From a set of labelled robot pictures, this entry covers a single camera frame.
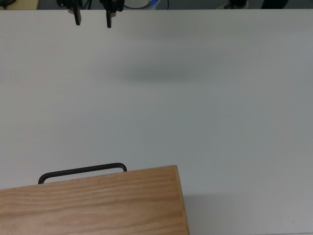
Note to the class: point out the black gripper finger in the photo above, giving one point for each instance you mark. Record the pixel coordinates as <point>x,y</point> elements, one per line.
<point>77,16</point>
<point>109,19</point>

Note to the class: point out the tan wooden desk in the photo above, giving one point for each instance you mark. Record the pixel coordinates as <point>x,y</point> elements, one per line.
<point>24,4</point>

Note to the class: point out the light wooden cabinet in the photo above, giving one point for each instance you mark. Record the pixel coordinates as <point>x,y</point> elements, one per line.
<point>97,205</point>

